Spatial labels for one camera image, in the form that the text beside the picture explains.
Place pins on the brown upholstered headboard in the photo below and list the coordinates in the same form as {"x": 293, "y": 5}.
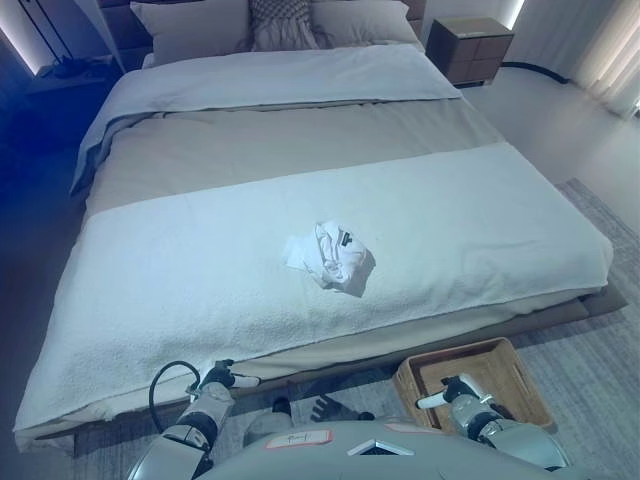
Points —
{"x": 137, "y": 36}

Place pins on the woven wooden basket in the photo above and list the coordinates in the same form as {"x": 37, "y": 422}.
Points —
{"x": 520, "y": 370}

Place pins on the silver left robot leg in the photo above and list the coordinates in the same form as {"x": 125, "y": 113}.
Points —
{"x": 267, "y": 425}

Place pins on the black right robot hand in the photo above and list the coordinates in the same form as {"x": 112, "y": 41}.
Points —
{"x": 460, "y": 387}

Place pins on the white sheer curtain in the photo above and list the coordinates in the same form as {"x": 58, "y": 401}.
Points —
{"x": 610, "y": 45}

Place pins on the large bed with blankets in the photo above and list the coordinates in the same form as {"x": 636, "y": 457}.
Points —
{"x": 300, "y": 145}

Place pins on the white garment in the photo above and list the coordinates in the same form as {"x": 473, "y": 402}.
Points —
{"x": 340, "y": 260}

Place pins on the knitted tasselled decorative cushion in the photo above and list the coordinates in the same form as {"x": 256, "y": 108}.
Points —
{"x": 282, "y": 25}

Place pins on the white slanted panel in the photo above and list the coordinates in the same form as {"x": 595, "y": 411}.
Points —
{"x": 107, "y": 35}

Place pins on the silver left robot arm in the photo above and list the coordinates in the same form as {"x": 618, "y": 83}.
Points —
{"x": 192, "y": 430}

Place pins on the white fleece bed runner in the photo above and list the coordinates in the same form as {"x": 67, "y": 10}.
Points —
{"x": 200, "y": 280}

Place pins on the grey woven rug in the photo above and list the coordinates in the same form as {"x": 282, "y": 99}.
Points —
{"x": 595, "y": 350}

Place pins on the grey robot torso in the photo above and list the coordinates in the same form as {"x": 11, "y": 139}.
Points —
{"x": 390, "y": 457}

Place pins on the black clothes rack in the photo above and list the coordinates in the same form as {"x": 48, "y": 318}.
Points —
{"x": 60, "y": 62}

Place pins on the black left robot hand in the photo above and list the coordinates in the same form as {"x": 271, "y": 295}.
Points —
{"x": 221, "y": 374}

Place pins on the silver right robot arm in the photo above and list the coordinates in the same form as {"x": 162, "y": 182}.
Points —
{"x": 505, "y": 430}

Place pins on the pale folded top sheet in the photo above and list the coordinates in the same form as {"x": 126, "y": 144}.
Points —
{"x": 280, "y": 75}

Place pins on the brown wooden nightstand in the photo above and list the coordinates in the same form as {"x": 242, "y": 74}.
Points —
{"x": 470, "y": 50}

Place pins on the brown bed frame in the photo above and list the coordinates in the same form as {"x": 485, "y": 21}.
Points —
{"x": 600, "y": 305}

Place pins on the beige pillow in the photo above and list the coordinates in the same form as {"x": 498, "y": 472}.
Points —
{"x": 360, "y": 20}
{"x": 195, "y": 27}

